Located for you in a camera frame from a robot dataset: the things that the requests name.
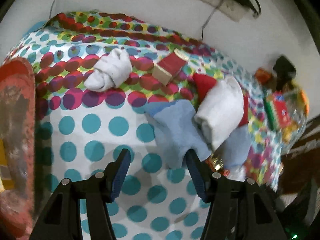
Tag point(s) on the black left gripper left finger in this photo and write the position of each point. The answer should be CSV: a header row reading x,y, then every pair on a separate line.
x,y
60,218

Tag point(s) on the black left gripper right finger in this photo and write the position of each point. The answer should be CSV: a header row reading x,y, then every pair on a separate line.
x,y
238,210

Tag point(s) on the light blue sock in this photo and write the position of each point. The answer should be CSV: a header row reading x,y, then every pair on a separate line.
x,y
176,131
234,150

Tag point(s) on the white crumpled plastic wrap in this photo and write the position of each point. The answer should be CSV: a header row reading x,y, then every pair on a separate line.
x,y
237,173

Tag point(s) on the red gold snack packet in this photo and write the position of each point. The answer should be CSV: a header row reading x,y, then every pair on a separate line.
x,y
216,165

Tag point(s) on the yellow small box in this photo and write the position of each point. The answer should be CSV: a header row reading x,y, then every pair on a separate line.
x,y
7,182

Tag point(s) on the white folded sock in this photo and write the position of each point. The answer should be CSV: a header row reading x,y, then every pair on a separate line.
x,y
221,111

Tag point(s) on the clear bag of snacks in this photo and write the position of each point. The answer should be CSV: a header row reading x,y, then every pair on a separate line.
x,y
298,107

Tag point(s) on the red green card box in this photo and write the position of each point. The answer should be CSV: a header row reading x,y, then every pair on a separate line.
x,y
276,110

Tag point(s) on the red round metal tray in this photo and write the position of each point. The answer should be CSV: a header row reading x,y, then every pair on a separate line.
x,y
17,133

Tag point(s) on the red sock gold print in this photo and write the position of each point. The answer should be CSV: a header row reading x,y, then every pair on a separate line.
x,y
204,83

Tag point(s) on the orange snack packet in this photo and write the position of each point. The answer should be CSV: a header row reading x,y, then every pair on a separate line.
x,y
263,76

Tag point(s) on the black device on table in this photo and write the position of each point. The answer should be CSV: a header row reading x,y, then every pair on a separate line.
x,y
285,71

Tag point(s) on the polka dot tablecloth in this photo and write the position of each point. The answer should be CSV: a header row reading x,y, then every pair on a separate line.
x,y
79,131

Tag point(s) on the white rolled sock left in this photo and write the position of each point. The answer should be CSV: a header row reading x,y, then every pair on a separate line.
x,y
109,71

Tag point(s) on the red and tan small box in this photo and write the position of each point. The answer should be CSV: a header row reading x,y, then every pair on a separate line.
x,y
168,67

